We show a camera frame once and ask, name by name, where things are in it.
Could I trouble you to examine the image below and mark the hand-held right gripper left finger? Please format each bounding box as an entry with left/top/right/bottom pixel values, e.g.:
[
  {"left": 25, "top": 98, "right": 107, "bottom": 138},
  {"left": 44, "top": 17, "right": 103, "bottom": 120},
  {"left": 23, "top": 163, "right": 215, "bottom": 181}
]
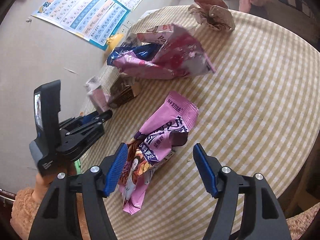
[{"left": 28, "top": 142, "right": 128, "bottom": 240}]

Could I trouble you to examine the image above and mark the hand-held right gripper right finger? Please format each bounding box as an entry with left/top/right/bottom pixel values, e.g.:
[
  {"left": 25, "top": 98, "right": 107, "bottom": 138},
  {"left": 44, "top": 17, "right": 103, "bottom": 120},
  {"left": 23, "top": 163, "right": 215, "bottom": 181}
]
[{"left": 193, "top": 143, "right": 292, "bottom": 240}]

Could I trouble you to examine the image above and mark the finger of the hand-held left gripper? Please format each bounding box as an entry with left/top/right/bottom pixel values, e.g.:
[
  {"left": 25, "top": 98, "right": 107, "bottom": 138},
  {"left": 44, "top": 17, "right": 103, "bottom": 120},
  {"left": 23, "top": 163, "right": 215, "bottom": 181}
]
[
  {"left": 59, "top": 109, "right": 113, "bottom": 131},
  {"left": 59, "top": 122, "right": 104, "bottom": 159}
]

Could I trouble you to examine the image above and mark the small pink packet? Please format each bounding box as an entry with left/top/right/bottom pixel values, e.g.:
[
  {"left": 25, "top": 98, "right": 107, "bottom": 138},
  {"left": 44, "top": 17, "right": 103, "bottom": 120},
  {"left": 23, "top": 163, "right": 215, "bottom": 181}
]
[{"left": 84, "top": 76, "right": 112, "bottom": 112}]

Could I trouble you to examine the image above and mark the purple snack wrapper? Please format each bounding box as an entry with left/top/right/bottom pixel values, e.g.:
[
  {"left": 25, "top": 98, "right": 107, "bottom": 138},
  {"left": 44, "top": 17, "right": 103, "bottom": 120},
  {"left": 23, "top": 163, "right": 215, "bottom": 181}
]
[{"left": 118, "top": 91, "right": 199, "bottom": 216}]

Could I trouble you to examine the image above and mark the pink and white wrapper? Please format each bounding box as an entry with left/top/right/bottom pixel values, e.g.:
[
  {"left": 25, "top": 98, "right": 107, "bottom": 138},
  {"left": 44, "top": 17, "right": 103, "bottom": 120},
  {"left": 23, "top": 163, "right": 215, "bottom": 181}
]
[{"left": 136, "top": 23, "right": 198, "bottom": 43}]

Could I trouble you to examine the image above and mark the brown packet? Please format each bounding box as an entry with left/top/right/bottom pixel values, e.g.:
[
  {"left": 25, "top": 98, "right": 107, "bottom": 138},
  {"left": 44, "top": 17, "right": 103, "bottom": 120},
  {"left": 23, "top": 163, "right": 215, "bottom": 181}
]
[{"left": 107, "top": 76, "right": 142, "bottom": 109}]

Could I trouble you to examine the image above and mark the yellow duck stool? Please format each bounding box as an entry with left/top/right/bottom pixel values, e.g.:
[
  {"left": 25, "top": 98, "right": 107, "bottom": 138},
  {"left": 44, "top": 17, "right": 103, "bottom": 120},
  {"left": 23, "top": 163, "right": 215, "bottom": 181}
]
[{"left": 106, "top": 33, "right": 125, "bottom": 53}]

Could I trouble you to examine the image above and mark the blue cookie wrapper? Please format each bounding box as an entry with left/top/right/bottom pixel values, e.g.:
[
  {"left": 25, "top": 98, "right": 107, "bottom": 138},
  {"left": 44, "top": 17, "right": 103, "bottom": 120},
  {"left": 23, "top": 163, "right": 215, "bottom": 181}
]
[{"left": 107, "top": 43, "right": 161, "bottom": 67}]

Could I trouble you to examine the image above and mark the brown wooden cabinet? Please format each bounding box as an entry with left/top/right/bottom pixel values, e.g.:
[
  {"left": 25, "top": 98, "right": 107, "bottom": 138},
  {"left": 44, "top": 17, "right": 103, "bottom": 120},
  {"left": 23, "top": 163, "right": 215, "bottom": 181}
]
[{"left": 0, "top": 187, "right": 16, "bottom": 207}]

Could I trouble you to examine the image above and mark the magenta foil wrapper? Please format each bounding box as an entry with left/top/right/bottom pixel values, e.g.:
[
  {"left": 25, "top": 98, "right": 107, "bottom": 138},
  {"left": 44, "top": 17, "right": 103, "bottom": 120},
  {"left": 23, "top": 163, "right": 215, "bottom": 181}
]
[{"left": 114, "top": 24, "right": 216, "bottom": 81}]

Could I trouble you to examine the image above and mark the person's brown fuzzy clothing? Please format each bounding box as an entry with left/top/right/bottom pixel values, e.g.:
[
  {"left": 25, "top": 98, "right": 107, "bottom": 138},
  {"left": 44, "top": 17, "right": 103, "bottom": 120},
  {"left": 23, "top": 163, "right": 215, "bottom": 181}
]
[{"left": 286, "top": 209, "right": 318, "bottom": 240}]

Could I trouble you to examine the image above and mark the crumpled reddish paper ball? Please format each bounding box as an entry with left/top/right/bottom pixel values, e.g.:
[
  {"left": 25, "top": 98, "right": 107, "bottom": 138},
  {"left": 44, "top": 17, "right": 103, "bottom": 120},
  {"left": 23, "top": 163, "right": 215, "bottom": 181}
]
[{"left": 187, "top": 0, "right": 236, "bottom": 32}]

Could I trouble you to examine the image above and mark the blue-bordered letter wall poster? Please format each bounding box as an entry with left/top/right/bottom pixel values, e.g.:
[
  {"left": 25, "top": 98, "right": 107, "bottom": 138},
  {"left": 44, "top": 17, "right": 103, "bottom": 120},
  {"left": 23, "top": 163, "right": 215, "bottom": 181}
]
[{"left": 31, "top": 0, "right": 131, "bottom": 52}]

